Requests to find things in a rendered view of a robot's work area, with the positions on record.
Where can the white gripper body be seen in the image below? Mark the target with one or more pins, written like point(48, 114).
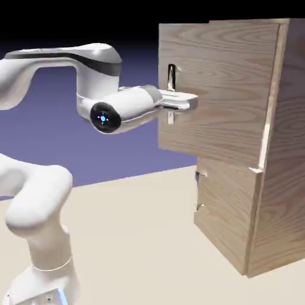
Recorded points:
point(178, 98)

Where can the large light wood door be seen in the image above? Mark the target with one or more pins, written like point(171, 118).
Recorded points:
point(226, 95)

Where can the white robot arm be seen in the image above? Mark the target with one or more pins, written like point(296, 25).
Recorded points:
point(95, 78)

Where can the small light wood door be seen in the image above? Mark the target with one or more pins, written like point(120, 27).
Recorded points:
point(226, 209)

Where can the light wood cabinet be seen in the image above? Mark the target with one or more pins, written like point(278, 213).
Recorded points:
point(281, 166)

